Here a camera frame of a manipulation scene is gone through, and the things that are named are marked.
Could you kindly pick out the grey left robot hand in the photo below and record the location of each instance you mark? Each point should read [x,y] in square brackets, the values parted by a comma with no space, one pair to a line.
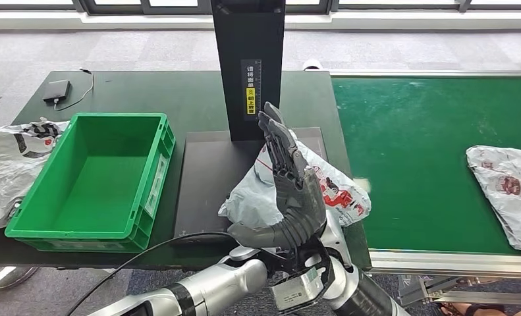
[299,200]

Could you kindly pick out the large grey parcel red print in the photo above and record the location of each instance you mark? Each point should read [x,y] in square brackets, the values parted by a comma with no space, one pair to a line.
[251,196]

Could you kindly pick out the grey parcel small logos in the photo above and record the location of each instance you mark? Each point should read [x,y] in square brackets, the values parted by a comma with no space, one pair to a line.
[504,196]

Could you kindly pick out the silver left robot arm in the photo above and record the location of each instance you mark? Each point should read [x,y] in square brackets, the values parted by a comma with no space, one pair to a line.
[216,283]

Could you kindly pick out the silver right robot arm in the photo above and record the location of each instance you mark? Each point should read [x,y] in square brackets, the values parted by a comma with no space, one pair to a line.
[365,296]

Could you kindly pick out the black inbound scanning machine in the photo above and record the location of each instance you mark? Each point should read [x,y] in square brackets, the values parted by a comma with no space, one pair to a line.
[212,174]

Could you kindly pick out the green belt conveyor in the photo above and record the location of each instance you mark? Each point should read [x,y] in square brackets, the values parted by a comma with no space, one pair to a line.
[417,152]

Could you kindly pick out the white parcel bag black print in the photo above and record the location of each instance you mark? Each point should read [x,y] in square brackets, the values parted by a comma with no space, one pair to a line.
[2,174]

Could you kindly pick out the person's foot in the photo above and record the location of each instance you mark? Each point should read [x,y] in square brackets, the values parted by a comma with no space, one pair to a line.
[456,311]

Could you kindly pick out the green plastic crate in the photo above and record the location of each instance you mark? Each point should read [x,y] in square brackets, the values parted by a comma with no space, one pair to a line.
[98,192]

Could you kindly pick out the white table foot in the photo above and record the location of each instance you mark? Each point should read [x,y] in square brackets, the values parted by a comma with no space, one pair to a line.
[107,274]

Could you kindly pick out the black power bank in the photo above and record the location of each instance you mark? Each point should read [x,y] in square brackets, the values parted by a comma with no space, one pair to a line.
[56,90]

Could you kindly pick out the chrome round base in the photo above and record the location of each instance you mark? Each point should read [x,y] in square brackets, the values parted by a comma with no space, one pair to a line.
[2,277]

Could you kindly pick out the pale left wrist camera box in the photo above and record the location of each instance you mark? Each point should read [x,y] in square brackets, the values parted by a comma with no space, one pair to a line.
[297,290]

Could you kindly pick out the aluminium conveyor support frame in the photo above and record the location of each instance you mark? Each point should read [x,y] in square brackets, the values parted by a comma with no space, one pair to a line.
[413,288]

